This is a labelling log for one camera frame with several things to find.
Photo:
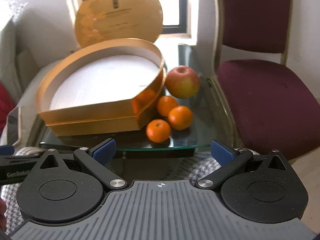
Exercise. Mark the smartphone in beige case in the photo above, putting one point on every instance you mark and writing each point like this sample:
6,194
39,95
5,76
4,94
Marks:
20,125

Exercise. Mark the red yellow apple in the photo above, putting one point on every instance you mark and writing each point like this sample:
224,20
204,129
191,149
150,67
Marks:
182,82

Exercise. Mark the maroon upholstered chair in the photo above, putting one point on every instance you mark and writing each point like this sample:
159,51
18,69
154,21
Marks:
265,92

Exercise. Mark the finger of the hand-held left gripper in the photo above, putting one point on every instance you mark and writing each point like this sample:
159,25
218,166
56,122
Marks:
6,150

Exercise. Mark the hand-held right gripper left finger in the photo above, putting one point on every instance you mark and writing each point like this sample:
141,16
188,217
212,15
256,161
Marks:
103,150

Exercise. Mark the red jacket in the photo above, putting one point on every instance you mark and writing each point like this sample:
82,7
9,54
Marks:
5,107

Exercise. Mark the houndstooth trousers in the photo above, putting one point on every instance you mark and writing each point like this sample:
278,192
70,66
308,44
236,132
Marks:
197,167

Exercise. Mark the grey sofa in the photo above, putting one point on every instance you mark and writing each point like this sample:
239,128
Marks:
37,50

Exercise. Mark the gold heart-shaped box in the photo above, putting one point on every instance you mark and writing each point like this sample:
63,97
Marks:
100,80

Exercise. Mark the orange tangerine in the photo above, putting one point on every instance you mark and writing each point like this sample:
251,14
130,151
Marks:
158,130
180,117
166,105

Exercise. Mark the glass desktop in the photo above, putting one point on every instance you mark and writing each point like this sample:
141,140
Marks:
202,130

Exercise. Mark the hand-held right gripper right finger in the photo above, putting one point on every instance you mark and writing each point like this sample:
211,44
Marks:
221,152

